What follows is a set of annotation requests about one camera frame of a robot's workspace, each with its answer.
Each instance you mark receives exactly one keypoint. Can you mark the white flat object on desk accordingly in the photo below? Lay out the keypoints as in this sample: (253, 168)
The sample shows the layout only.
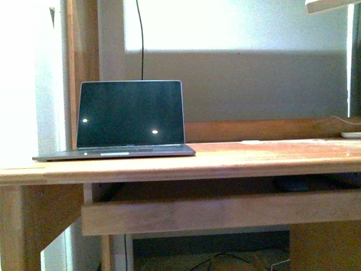
(351, 135)

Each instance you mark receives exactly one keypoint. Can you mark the grey open laptop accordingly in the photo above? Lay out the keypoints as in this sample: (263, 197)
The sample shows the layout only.
(128, 119)

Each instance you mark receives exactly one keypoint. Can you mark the wooden shelf corner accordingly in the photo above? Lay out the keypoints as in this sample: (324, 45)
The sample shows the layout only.
(315, 6)

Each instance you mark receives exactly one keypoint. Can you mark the wooden desk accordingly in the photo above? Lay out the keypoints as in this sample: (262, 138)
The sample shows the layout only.
(233, 158)

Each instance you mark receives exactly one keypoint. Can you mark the wooden keyboard drawer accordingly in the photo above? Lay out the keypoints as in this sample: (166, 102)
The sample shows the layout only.
(243, 211)

